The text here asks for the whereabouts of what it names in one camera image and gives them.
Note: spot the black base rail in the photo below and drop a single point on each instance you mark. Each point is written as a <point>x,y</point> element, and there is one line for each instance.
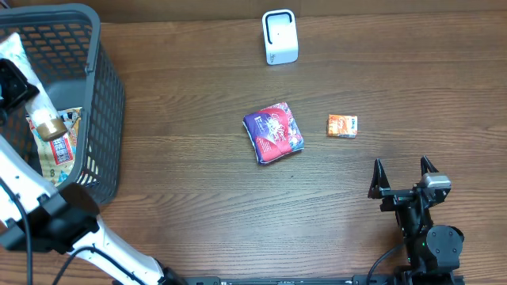
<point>352,280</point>

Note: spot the white barcode scanner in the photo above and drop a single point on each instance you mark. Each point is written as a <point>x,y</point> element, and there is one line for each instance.
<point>280,37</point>

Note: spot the white cream tube gold cap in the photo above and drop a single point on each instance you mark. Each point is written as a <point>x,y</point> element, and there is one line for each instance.
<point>40,109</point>

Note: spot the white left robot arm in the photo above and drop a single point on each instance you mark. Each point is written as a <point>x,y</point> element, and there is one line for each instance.
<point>67,220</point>

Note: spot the yellow snack packet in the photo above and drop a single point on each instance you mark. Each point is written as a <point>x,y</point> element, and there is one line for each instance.
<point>57,157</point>

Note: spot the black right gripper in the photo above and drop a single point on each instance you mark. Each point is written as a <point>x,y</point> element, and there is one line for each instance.
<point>379,188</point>

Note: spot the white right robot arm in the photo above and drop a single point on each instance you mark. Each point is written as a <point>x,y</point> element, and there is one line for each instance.
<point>433,251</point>

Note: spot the red purple pad pack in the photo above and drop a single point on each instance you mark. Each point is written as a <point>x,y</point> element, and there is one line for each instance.
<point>273,132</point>

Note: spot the small orange box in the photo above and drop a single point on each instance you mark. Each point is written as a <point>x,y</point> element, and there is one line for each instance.
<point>342,126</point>

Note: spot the grey plastic shopping basket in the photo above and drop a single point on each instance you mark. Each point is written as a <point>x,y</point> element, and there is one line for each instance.
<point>63,45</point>

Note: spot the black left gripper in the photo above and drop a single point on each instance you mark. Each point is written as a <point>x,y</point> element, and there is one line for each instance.
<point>22,90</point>

